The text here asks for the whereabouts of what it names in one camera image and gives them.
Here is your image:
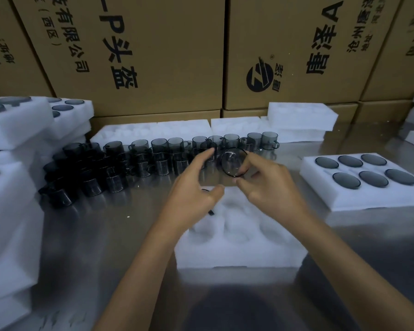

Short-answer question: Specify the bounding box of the stack of white foam trays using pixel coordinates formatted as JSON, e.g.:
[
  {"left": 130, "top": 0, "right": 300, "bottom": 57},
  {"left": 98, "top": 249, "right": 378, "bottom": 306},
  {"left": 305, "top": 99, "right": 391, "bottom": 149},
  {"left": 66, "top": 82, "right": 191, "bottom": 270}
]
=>
[{"left": 0, "top": 132, "right": 92, "bottom": 331}]

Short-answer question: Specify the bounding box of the cluster of smoked glass cups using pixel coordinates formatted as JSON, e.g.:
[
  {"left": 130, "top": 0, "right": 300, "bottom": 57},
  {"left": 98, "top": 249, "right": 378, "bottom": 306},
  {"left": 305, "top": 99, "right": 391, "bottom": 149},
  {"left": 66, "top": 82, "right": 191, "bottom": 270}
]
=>
[{"left": 38, "top": 131, "right": 280, "bottom": 208}]

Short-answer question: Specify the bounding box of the white foam tray holding cups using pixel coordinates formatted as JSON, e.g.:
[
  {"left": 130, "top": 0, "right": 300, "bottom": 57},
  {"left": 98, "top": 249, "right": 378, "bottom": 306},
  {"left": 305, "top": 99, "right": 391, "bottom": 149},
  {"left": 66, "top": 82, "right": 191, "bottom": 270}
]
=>
[
  {"left": 299, "top": 153, "right": 414, "bottom": 213},
  {"left": 46, "top": 97, "right": 95, "bottom": 142},
  {"left": 0, "top": 96, "right": 55, "bottom": 151}
]

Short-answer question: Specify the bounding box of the person's left forearm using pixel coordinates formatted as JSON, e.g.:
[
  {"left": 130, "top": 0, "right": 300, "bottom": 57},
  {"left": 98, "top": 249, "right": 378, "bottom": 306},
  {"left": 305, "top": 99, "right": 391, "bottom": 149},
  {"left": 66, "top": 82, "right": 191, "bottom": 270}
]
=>
[{"left": 93, "top": 217, "right": 195, "bottom": 331}]

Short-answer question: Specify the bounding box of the person's right forearm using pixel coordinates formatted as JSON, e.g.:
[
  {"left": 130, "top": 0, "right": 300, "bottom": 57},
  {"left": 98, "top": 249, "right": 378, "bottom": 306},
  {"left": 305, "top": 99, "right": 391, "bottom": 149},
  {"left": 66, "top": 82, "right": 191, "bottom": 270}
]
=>
[{"left": 282, "top": 209, "right": 414, "bottom": 331}]

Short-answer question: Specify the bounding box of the person's right hand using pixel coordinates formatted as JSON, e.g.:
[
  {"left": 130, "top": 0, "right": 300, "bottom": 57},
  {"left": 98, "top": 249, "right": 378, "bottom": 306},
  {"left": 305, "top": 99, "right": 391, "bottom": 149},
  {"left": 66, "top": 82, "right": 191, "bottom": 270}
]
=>
[{"left": 235, "top": 152, "right": 310, "bottom": 225}]

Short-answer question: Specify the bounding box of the empty white foam tray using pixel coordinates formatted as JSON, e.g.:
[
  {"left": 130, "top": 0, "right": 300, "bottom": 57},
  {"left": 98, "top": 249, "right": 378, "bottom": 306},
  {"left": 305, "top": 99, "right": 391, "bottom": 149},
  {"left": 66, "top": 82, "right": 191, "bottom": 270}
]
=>
[
  {"left": 267, "top": 101, "right": 339, "bottom": 132},
  {"left": 174, "top": 185, "right": 310, "bottom": 271},
  {"left": 210, "top": 116, "right": 327, "bottom": 144},
  {"left": 90, "top": 119, "right": 213, "bottom": 149}
]

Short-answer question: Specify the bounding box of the printed brown cardboard box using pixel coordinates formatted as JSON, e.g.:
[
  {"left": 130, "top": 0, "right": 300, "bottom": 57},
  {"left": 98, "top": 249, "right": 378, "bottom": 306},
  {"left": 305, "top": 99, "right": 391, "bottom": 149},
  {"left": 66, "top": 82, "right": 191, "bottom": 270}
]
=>
[
  {"left": 224, "top": 0, "right": 403, "bottom": 111},
  {"left": 10, "top": 0, "right": 227, "bottom": 118},
  {"left": 360, "top": 0, "right": 414, "bottom": 102},
  {"left": 0, "top": 0, "right": 53, "bottom": 99}
]

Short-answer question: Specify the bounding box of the person's left hand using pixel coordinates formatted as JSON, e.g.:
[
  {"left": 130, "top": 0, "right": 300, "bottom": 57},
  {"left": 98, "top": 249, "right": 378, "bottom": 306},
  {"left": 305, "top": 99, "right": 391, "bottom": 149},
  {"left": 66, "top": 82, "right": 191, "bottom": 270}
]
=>
[{"left": 158, "top": 147, "right": 225, "bottom": 235}]

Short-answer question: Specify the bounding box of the smoked glass mug with handle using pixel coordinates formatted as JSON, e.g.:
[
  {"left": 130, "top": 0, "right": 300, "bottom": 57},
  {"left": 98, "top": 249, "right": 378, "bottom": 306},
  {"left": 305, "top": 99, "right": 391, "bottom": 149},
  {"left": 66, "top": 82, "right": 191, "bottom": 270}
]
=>
[{"left": 220, "top": 147, "right": 249, "bottom": 178}]

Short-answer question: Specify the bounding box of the set of packed grey cups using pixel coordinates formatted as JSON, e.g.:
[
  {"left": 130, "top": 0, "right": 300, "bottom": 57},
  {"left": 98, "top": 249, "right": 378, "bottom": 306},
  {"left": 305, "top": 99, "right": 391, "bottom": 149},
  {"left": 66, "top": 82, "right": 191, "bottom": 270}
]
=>
[{"left": 314, "top": 154, "right": 414, "bottom": 190}]

